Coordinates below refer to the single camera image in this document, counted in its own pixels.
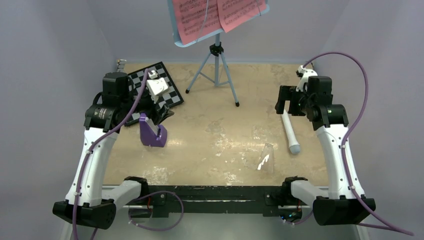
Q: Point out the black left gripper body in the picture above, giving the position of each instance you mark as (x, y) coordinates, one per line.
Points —
(147, 105)

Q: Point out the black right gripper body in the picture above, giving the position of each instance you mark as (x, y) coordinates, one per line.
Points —
(288, 92)

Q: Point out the purple metronome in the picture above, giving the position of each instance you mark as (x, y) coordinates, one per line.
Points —
(152, 135)

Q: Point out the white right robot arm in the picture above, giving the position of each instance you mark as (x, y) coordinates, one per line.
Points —
(345, 202)

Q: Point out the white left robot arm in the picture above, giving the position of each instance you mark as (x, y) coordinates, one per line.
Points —
(86, 204)

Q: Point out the black white checkerboard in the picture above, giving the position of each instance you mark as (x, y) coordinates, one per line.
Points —
(171, 97)

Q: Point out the light blue music stand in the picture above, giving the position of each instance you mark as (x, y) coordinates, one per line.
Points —
(214, 67)

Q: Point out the clear plastic metronome cover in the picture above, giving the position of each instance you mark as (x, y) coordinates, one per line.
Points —
(266, 159)

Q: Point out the pink sheet music left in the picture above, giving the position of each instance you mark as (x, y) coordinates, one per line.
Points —
(195, 19)

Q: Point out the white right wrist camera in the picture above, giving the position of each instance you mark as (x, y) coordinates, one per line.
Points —
(303, 74)

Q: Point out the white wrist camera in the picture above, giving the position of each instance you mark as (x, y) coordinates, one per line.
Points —
(303, 74)
(156, 85)

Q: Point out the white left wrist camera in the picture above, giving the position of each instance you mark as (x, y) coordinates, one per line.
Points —
(156, 85)

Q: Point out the white recorder flute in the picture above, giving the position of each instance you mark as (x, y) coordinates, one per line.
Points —
(293, 145)

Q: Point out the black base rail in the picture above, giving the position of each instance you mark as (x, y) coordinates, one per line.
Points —
(268, 201)

